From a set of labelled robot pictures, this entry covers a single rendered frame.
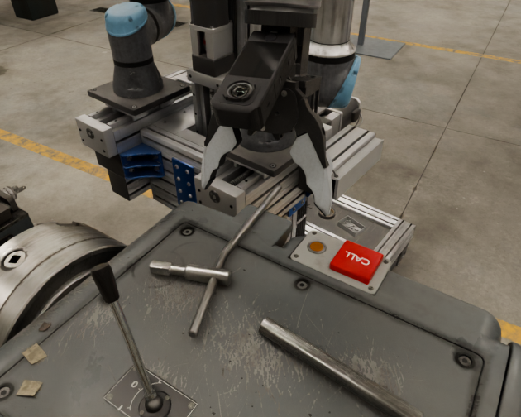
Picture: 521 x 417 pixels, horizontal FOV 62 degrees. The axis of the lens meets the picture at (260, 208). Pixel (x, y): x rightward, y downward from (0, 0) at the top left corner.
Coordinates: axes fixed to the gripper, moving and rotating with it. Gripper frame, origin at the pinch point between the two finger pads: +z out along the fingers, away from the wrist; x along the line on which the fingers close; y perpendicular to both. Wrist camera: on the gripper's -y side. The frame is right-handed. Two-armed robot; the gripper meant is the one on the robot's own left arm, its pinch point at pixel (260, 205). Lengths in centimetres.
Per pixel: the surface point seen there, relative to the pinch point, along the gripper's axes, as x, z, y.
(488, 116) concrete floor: -59, 47, 377
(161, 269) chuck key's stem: 14.7, 13.6, 1.7
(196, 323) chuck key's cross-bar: 5.6, 15.3, -4.5
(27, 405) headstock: 18.3, 20.6, -18.7
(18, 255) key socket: 39.3, 16.9, -0.8
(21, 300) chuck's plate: 33.2, 19.9, -6.1
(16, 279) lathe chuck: 36.3, 18.5, -4.1
